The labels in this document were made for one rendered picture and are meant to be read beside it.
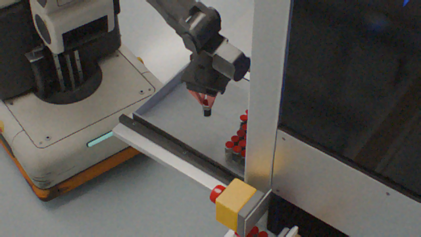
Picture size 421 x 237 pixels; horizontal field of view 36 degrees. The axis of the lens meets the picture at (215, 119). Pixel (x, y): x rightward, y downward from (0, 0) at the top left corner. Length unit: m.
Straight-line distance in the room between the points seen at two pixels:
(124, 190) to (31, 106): 0.48
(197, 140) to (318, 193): 0.44
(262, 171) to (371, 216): 0.23
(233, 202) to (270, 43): 0.37
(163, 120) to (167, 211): 0.95
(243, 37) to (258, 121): 0.69
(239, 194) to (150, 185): 1.34
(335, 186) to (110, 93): 1.52
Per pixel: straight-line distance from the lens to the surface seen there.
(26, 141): 2.47
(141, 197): 2.58
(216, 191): 1.33
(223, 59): 1.34
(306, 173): 1.22
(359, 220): 1.24
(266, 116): 1.18
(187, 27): 1.31
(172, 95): 1.69
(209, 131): 1.60
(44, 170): 2.43
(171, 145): 1.55
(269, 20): 1.03
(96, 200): 2.60
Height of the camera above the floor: 2.08
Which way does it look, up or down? 47 degrees down
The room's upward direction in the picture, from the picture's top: straight up
